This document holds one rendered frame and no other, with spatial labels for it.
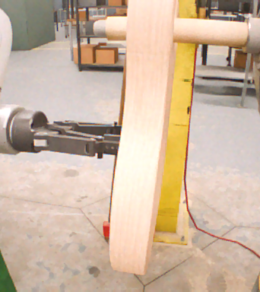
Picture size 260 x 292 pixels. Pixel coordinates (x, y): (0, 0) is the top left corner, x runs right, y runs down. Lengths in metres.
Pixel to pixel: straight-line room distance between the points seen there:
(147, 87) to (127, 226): 0.15
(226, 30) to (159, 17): 0.12
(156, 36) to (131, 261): 0.25
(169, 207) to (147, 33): 1.43
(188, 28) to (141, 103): 0.12
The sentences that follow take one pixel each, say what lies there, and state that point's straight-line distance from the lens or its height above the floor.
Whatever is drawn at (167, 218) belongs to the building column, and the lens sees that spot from 1.71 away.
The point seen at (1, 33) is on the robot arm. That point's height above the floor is 1.24.
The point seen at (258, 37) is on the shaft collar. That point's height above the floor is 1.25.
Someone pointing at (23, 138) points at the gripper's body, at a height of 1.08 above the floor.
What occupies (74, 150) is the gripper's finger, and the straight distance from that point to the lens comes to 0.42.
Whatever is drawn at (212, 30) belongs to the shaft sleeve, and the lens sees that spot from 0.38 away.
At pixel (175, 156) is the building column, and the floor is 0.56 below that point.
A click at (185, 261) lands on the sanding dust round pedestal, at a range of 1.68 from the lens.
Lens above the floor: 1.29
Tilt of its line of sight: 28 degrees down
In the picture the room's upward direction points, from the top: straight up
